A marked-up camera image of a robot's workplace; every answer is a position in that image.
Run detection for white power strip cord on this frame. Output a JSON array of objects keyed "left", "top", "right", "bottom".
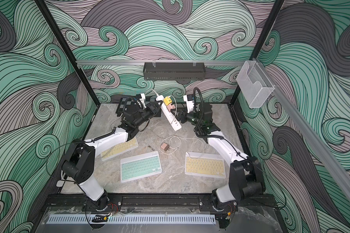
[{"left": 56, "top": 153, "right": 76, "bottom": 187}]

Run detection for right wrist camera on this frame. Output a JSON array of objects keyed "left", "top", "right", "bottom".
[{"left": 183, "top": 94, "right": 195, "bottom": 113}]

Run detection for yellow keyboard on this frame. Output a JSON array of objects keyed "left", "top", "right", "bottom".
[
  {"left": 184, "top": 152, "right": 226, "bottom": 179},
  {"left": 101, "top": 137, "right": 139, "bottom": 161}
]

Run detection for yellow keyboard left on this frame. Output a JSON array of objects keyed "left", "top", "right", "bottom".
[{"left": 101, "top": 137, "right": 139, "bottom": 161}]

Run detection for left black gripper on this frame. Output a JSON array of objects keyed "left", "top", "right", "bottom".
[{"left": 134, "top": 101, "right": 162, "bottom": 130}]

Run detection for black chessboard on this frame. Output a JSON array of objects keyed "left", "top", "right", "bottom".
[{"left": 115, "top": 97, "right": 155, "bottom": 117}]

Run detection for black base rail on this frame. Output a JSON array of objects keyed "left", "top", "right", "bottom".
[{"left": 44, "top": 193, "right": 279, "bottom": 212}]

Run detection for white power strip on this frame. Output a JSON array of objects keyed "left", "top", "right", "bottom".
[{"left": 156, "top": 95, "right": 181, "bottom": 131}]

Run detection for yellow charger adapter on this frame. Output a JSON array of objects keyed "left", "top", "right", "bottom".
[{"left": 163, "top": 96, "right": 172, "bottom": 106}]

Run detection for black wall tray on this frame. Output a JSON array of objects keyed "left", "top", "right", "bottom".
[{"left": 143, "top": 62, "right": 206, "bottom": 81}]

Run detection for clear plastic wall bin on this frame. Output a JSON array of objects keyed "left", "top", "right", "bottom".
[{"left": 236, "top": 60, "right": 275, "bottom": 108}]

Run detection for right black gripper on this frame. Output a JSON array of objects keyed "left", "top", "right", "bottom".
[{"left": 174, "top": 106, "right": 205, "bottom": 128}]

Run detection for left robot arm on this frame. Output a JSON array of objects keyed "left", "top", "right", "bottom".
[{"left": 61, "top": 100, "right": 163, "bottom": 211}]

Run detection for green wireless keyboard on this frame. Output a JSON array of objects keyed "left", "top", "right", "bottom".
[{"left": 120, "top": 151, "right": 162, "bottom": 183}]

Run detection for yellow keyboard right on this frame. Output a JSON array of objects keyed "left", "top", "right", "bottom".
[{"left": 184, "top": 152, "right": 226, "bottom": 179}]

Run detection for white slotted cable duct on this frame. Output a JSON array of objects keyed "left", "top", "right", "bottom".
[{"left": 46, "top": 214, "right": 216, "bottom": 225}]

